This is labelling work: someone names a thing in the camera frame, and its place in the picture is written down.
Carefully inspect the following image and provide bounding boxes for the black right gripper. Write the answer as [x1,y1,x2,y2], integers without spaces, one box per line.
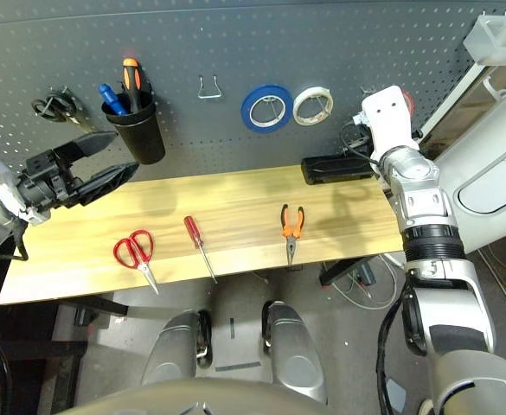
[355,125,374,150]

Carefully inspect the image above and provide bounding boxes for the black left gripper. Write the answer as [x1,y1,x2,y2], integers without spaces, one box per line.
[18,131,140,208]

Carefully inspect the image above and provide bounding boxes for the red handled screwdriver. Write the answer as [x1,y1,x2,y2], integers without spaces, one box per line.
[183,215,219,285]

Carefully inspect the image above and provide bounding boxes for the orange black long-nose pliers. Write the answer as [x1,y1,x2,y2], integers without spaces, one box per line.
[280,203,305,267]

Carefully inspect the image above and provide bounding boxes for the dark grey metal pegboard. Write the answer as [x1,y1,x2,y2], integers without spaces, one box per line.
[0,0,506,191]

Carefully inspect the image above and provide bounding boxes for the black plastic tool case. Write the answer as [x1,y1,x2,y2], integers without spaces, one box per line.
[300,153,377,186]

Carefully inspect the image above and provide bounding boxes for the black plastic cup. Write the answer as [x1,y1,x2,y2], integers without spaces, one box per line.
[100,93,167,165]

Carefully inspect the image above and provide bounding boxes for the white tape roll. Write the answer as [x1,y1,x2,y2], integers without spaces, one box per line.
[292,86,335,126]

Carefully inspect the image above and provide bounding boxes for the blue tape roll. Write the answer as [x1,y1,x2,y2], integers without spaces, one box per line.
[240,84,293,134]

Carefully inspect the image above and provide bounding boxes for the white rounded appliance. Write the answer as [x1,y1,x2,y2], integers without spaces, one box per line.
[420,73,506,256]

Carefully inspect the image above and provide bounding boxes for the translucent plastic bin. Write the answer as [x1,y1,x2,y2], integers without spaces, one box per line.
[463,12,506,66]

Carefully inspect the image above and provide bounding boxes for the silver left robot leg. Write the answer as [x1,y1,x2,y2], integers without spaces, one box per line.
[141,310,213,386]

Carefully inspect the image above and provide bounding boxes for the silver robot leg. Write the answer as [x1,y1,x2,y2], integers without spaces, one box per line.
[141,310,213,386]
[263,301,328,404]

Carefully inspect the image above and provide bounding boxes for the silver right robot leg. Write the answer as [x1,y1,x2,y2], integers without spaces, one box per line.
[263,301,328,404]

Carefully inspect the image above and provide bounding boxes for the grey robot torso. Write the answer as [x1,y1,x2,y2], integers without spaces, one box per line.
[57,376,336,415]

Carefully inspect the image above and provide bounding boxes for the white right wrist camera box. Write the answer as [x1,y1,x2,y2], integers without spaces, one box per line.
[350,85,421,165]

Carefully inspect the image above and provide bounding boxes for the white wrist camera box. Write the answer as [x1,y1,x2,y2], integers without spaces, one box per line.
[0,105,53,226]
[350,85,421,165]

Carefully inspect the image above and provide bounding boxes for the blue handled screwdriver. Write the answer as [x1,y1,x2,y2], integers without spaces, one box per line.
[98,83,128,117]

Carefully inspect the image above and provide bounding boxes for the black handled scissors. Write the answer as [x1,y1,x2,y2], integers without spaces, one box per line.
[30,88,94,134]

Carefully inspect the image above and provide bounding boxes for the orange black handled screwdriver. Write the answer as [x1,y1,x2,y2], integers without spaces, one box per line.
[121,57,143,112]

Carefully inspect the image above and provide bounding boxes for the white pegboard frame post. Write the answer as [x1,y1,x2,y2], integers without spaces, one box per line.
[416,0,506,135]

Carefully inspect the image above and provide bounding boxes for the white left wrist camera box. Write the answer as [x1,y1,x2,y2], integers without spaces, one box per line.
[0,105,53,226]

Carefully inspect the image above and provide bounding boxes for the red handled scissors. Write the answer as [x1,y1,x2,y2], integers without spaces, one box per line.
[112,229,160,296]

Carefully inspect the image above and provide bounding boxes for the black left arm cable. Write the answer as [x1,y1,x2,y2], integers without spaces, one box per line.
[12,220,29,263]

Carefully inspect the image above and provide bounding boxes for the silver wire pliers hook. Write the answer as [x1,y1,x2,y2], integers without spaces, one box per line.
[197,75,224,99]

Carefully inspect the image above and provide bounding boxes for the black table bracket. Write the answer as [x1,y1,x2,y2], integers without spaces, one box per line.
[319,257,379,286]

